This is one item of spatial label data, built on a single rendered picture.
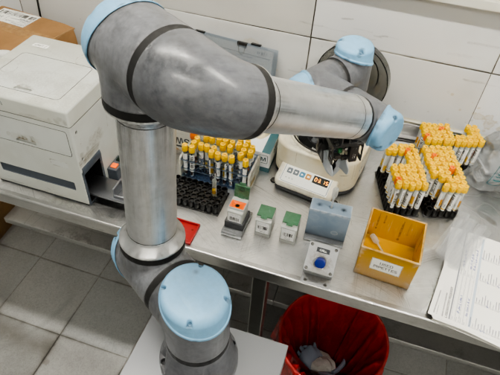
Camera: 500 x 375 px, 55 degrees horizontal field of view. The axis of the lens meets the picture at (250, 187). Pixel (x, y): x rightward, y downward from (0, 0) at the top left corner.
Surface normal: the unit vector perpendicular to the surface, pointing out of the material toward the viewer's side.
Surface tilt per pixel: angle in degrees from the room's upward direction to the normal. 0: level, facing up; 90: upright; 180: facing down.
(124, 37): 41
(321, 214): 90
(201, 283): 7
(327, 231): 90
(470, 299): 0
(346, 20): 90
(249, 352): 1
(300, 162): 90
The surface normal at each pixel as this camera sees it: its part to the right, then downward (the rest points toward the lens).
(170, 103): -0.17, 0.58
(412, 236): -0.36, 0.64
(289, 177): -0.14, -0.39
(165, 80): -0.15, 0.22
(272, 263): 0.05, -0.71
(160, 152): 0.53, 0.60
